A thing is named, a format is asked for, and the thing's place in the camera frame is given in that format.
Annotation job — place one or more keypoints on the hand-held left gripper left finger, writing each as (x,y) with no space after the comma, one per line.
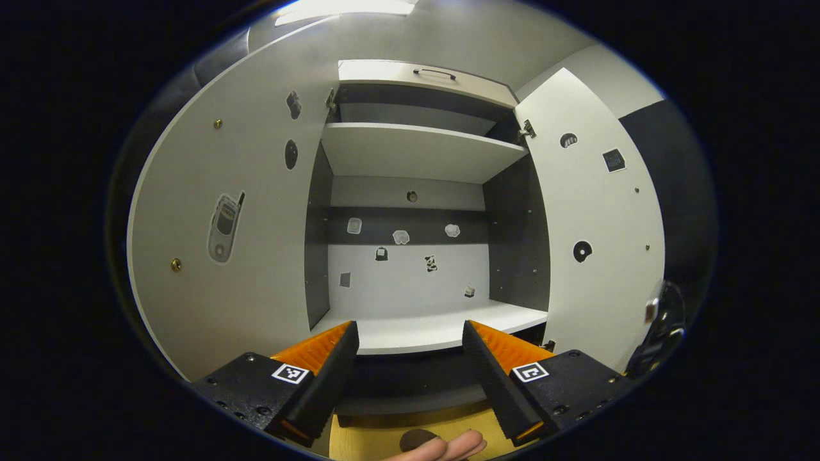
(333,378)

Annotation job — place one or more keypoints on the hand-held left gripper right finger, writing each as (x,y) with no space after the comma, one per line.
(490,378)

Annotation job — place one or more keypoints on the brown shoe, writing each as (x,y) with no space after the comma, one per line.
(416,439)

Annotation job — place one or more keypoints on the white shoe cabinet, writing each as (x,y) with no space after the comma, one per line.
(416,153)

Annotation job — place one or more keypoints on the white cabinet drawer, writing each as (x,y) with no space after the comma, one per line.
(397,73)

